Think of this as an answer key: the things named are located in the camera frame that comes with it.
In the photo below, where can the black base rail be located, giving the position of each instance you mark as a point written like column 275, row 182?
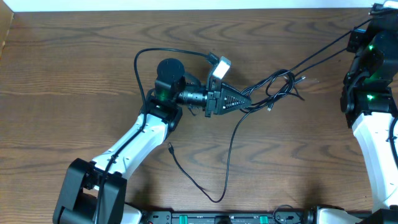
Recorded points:
column 166, row 217

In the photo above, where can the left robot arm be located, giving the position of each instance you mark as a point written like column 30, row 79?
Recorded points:
column 94, row 191

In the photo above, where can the wooden side panel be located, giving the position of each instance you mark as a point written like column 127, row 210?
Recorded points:
column 6, row 17

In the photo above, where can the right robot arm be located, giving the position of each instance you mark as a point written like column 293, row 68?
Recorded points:
column 370, row 110

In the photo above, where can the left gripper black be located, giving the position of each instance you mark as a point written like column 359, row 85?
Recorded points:
column 215, row 98

